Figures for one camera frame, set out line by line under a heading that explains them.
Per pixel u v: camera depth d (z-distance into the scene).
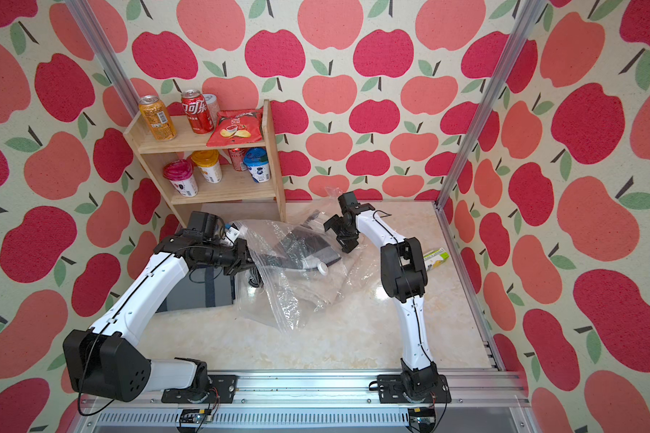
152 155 0.79
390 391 0.73
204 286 0.90
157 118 0.73
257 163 0.91
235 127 0.78
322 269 0.86
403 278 0.60
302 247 0.84
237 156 0.97
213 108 0.84
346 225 0.80
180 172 0.86
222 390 0.73
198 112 0.75
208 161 0.93
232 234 0.74
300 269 0.83
